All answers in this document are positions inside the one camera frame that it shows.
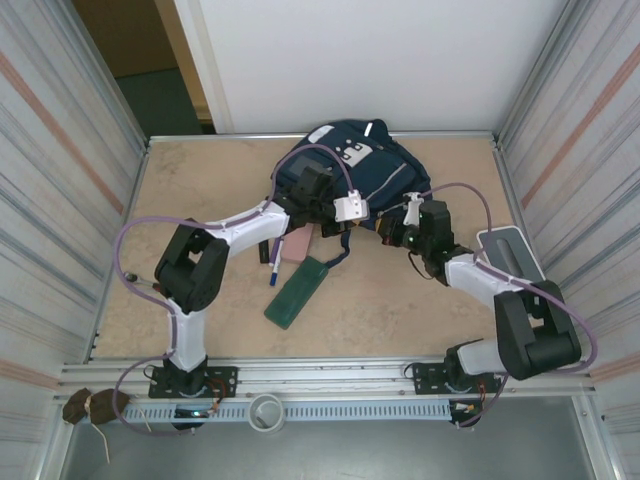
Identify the pink eraser block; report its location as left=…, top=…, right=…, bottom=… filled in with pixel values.
left=281, top=224, right=316, bottom=265

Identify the navy blue backpack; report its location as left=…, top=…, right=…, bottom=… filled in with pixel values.
left=269, top=118, right=432, bottom=274

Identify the green pencil case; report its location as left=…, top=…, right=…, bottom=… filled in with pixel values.
left=263, top=254, right=332, bottom=331

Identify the white blue marker pen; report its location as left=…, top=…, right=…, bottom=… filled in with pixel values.
left=268, top=237, right=286, bottom=288

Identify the white grey box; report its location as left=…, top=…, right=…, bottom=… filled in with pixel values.
left=476, top=225, right=545, bottom=289

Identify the small dark metal object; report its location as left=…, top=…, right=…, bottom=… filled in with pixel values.
left=123, top=270, right=164, bottom=291

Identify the brown cloth bundle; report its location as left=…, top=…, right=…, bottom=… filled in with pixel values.
left=62, top=387, right=132, bottom=426

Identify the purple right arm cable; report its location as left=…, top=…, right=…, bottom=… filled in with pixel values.
left=412, top=181, right=599, bottom=430

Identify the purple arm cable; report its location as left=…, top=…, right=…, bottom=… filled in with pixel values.
left=113, top=143, right=362, bottom=437
left=412, top=181, right=599, bottom=430

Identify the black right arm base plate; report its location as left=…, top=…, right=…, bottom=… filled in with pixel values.
left=412, top=360, right=504, bottom=396

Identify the aluminium rail beam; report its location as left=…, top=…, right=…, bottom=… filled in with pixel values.
left=58, top=355, right=599, bottom=402

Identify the white door frame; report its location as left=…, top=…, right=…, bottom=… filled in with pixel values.
left=172, top=0, right=235, bottom=135

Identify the slotted grey cable duct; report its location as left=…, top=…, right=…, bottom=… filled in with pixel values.
left=119, top=399, right=454, bottom=424

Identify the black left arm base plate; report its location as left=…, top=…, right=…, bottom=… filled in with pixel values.
left=147, top=364, right=239, bottom=400

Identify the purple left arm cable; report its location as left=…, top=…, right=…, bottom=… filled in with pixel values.
left=113, top=143, right=362, bottom=437

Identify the white round plastic ring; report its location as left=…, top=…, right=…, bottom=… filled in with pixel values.
left=248, top=393, right=287, bottom=432

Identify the thin beige string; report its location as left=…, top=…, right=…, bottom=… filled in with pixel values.
left=89, top=422, right=112, bottom=464

